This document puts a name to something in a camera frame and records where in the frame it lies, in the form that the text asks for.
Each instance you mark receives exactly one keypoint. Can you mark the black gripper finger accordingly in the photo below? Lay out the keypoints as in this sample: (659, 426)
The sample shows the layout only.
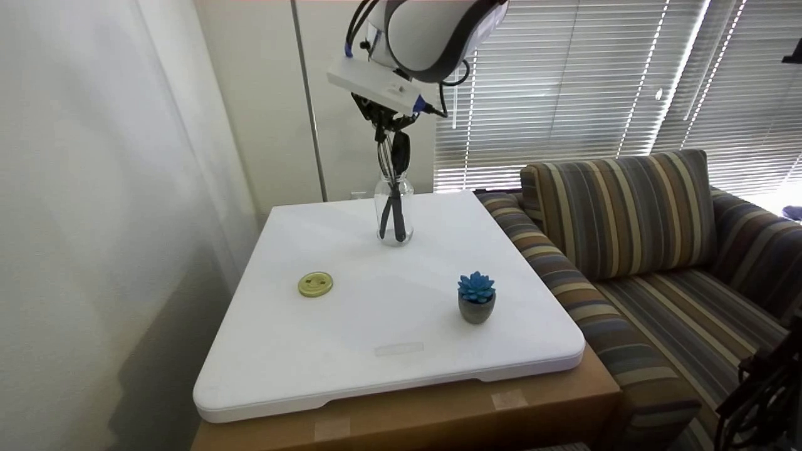
(378, 134)

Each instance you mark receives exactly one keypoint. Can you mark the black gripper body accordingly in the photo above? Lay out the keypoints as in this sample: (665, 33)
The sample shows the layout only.
(382, 115)

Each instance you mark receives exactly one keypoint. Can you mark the metal whisk black handle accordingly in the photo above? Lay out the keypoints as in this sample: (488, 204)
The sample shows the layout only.
(386, 187)

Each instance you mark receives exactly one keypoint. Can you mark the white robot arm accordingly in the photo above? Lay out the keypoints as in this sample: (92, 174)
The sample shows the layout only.
(394, 46)

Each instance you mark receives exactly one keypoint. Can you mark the black spoon in jar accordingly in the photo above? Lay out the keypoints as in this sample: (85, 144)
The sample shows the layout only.
(399, 155)

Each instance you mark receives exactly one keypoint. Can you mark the clear glass jar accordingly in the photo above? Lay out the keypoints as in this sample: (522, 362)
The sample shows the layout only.
(407, 214)

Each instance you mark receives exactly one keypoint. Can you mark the yellow-green round lid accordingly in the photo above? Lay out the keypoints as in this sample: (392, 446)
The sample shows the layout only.
(314, 284)

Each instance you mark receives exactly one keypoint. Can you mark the white window blinds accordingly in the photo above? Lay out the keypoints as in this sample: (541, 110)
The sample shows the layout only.
(619, 78)

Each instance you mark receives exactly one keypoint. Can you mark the blue succulent in grey pot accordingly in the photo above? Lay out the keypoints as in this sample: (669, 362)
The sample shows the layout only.
(476, 296)

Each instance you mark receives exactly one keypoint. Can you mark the white table board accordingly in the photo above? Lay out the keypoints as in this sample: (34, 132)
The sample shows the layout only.
(392, 316)

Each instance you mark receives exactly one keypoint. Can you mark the striped sofa cushion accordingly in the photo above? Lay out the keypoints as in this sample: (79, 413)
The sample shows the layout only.
(625, 216)

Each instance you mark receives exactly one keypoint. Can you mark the brown wooden table base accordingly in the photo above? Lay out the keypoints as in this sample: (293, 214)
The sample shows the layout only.
(516, 413)

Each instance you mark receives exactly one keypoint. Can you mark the striped sofa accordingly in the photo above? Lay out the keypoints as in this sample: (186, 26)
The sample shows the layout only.
(675, 340)

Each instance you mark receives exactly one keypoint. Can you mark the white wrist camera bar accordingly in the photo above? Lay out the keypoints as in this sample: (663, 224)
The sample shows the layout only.
(376, 84)

